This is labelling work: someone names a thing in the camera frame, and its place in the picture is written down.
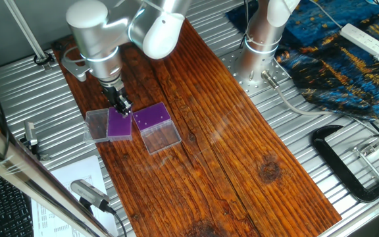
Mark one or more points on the small silver black clamp mount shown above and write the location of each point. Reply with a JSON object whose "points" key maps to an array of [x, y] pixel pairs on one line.
{"points": [[30, 133]]}

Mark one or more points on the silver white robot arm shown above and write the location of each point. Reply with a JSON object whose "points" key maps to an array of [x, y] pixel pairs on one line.
{"points": [[94, 36]]}

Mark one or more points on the black keyboard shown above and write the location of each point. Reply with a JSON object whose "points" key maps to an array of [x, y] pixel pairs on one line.
{"points": [[8, 210]]}

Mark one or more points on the shiny metal frame bar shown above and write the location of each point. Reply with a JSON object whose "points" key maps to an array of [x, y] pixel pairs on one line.
{"points": [[18, 171]]}

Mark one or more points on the thin aluminium rod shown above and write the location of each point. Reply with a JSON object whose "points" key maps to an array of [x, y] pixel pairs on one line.
{"points": [[25, 29]]}

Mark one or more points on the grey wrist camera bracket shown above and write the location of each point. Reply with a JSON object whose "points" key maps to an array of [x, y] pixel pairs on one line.
{"points": [[77, 70]]}

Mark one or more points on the brown wooden board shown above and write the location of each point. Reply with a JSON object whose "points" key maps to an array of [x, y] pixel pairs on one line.
{"points": [[225, 148]]}

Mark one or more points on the white power strip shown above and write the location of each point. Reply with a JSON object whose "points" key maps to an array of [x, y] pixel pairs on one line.
{"points": [[362, 39]]}

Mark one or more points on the black C-clamp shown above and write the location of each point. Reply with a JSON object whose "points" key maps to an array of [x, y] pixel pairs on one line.
{"points": [[334, 161]]}

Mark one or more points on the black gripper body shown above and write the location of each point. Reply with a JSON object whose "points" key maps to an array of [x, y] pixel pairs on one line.
{"points": [[112, 92]]}

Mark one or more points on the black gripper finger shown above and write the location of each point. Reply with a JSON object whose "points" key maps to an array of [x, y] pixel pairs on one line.
{"points": [[127, 106], [117, 108]]}

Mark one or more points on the silver depth camera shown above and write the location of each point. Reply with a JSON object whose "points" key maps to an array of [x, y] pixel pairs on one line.
{"points": [[89, 194]]}

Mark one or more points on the white printed paper sheet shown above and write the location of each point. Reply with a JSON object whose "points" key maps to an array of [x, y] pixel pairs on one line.
{"points": [[77, 171]]}

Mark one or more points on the purple pipette tip rack box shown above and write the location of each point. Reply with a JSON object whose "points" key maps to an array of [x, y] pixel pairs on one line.
{"points": [[153, 126], [120, 130]]}

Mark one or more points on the blue yellow patterned cloth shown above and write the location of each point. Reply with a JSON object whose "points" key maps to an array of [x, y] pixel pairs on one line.
{"points": [[324, 66]]}

